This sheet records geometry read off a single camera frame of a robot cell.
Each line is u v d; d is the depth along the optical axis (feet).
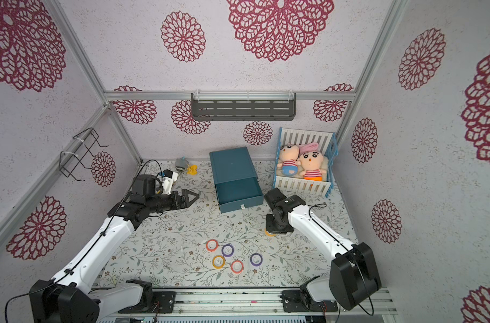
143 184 1.92
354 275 1.35
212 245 2.88
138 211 1.82
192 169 3.80
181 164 3.70
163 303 2.40
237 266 2.69
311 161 3.29
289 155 3.48
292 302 2.38
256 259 2.75
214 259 2.74
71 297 1.23
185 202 2.21
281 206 1.94
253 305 2.42
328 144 3.61
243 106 3.08
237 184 2.92
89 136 2.72
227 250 2.82
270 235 2.90
